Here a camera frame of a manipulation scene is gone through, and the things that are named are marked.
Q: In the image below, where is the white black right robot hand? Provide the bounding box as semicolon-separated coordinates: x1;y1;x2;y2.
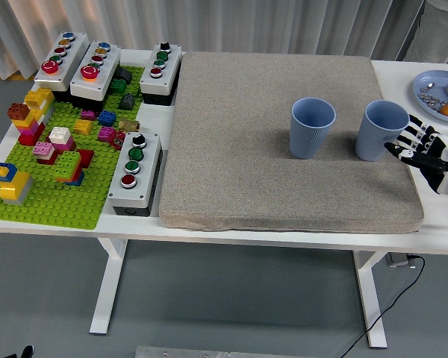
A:
383;113;448;197

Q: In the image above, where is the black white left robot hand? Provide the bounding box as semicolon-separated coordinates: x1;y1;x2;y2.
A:
0;345;35;358

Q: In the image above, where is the blue ribbed cup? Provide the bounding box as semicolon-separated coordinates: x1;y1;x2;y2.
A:
288;97;337;160
354;99;411;163

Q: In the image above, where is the blue plate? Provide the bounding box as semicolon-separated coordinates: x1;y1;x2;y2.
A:
412;69;448;129

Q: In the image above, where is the white table leg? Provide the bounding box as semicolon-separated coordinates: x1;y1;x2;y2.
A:
352;250;388;350
88;238;128;335

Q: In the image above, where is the grey table control box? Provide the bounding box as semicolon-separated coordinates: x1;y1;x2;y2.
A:
386;253;416;269

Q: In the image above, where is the person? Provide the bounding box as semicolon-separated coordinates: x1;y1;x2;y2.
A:
402;0;448;64

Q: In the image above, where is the green brick baseplate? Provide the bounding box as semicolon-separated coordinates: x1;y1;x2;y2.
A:
0;65;146;230

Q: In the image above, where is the yellow blue grey brick stack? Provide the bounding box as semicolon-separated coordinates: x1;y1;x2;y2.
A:
0;162;34;206

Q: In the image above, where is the white curtain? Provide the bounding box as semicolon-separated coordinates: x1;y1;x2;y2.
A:
0;0;448;81

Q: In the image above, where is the green red blue brick stack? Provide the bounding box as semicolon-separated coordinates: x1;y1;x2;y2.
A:
54;148;94;186

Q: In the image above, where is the pink red brick stack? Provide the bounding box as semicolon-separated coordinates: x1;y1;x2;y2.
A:
32;141;59;165

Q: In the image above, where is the grey-brown mat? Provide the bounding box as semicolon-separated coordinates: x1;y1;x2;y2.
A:
158;51;425;234

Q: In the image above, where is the four-button control box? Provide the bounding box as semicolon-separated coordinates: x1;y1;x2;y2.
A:
107;131;164;217
139;41;183;107

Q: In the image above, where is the white pink brick stack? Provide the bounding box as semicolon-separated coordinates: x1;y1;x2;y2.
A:
48;126;78;152

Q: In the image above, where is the brown yellow red brick tower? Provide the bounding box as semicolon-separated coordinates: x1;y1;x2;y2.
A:
7;102;46;146

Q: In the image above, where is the brass pipe fitting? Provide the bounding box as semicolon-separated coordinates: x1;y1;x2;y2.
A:
118;118;141;134

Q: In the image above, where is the yellow white brick tower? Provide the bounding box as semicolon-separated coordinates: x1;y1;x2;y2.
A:
23;87;56;124

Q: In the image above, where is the five-button control box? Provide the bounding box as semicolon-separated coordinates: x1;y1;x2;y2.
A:
34;31;90;94
69;40;122;112

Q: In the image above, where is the black power cable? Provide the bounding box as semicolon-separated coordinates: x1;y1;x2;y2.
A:
339;254;426;358

